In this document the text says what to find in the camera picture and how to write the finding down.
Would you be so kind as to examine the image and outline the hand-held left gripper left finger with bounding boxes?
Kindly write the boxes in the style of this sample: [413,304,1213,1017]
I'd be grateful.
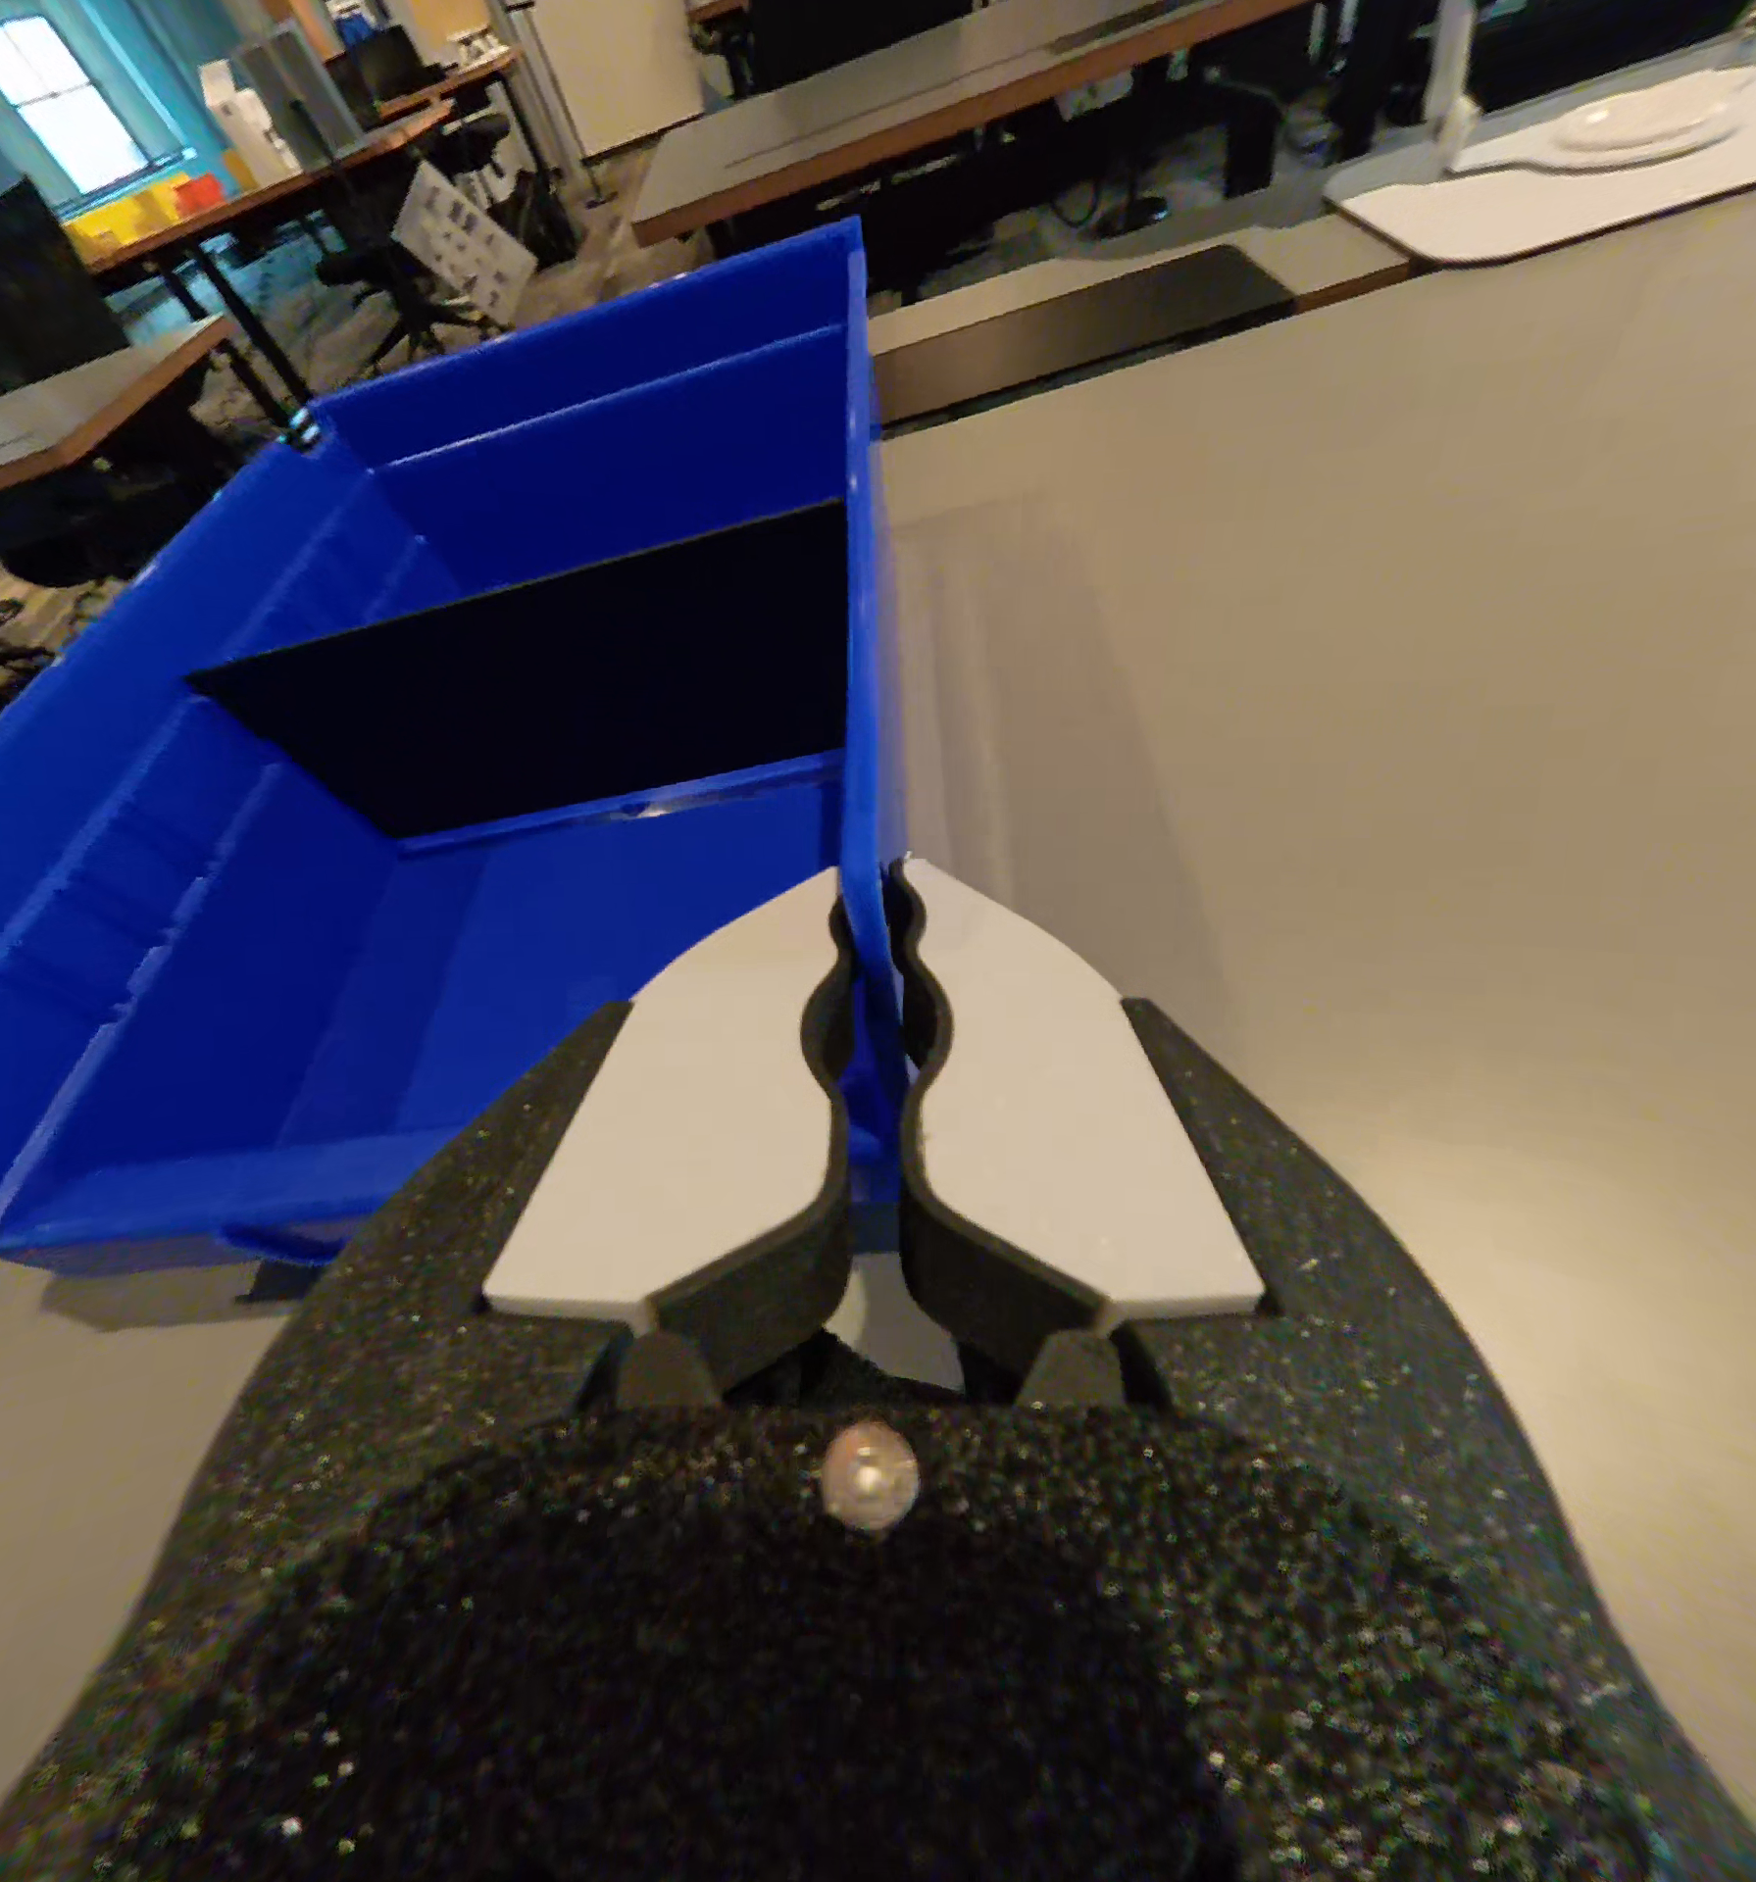
[481,868,860,1406]

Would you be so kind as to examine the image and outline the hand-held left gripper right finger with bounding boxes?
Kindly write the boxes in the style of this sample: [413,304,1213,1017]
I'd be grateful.
[891,856,1269,1406]

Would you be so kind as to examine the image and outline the blue plastic bin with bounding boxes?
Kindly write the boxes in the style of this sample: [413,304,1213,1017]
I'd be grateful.
[0,217,913,1274]

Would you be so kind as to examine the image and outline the black bin divider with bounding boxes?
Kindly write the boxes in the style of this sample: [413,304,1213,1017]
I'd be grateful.
[190,498,851,843]

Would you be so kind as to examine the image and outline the black office chair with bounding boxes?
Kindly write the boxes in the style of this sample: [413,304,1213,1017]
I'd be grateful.
[314,203,467,375]

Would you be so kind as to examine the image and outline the white picture sheet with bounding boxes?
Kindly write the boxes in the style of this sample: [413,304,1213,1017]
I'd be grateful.
[390,157,538,332]

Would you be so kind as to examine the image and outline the grey desk wooden edge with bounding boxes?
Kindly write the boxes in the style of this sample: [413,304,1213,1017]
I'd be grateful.
[0,312,241,517]

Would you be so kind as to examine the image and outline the wooden desk black legs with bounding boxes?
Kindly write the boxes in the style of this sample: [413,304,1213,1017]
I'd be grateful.
[84,101,459,284]

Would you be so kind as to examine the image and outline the long grey desk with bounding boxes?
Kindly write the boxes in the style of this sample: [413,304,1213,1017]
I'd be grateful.
[627,0,1321,249]

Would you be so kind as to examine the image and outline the white partition panel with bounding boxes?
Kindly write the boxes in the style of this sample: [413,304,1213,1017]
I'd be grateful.
[530,0,706,162]

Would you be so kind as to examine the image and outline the yellow storage bins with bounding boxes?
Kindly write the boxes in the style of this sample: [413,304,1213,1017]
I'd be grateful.
[64,182,190,269]

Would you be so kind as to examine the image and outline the black monitor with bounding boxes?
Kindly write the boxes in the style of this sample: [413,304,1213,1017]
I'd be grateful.
[0,177,127,401]

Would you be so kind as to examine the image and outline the white carton box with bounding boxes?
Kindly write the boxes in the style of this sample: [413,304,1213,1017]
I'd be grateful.
[197,60,300,188]

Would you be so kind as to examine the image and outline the paned window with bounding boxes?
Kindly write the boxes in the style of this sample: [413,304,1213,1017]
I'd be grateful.
[0,15,154,196]

